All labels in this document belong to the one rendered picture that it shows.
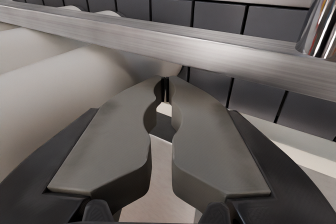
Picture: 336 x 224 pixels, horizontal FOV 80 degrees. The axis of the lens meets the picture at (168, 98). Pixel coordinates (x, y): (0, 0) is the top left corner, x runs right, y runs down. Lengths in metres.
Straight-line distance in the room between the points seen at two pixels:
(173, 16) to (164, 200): 0.27
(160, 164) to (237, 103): 0.15
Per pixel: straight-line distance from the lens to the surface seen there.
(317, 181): 0.28
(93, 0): 0.23
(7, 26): 0.20
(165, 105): 0.16
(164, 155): 0.26
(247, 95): 0.17
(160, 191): 0.33
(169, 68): 0.15
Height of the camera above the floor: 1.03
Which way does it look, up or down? 46 degrees down
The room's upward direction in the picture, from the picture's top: 132 degrees counter-clockwise
